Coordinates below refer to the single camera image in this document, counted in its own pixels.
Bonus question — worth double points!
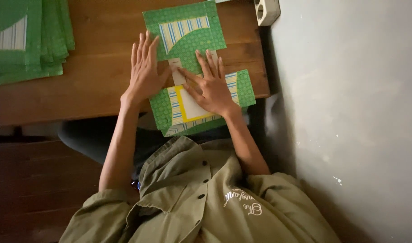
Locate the person's left hand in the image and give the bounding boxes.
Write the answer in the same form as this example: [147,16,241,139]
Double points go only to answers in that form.
[121,30,173,106]

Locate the person's right hand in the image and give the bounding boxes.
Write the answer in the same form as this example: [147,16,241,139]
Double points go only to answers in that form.
[177,49,242,118]

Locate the green patterned cardboard box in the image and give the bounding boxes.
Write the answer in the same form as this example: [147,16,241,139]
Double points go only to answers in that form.
[142,0,257,137]

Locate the dark grey trousers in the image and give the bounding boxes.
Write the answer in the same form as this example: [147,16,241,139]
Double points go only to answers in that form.
[57,107,257,179]

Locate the white power socket strip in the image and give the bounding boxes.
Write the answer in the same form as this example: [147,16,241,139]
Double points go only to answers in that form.
[253,0,281,27]

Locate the olive green button shirt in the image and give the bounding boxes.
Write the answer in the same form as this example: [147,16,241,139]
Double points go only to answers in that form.
[59,136,342,243]

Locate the stack of green folded sheets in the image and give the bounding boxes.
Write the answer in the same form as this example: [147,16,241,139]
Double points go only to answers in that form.
[0,0,76,88]

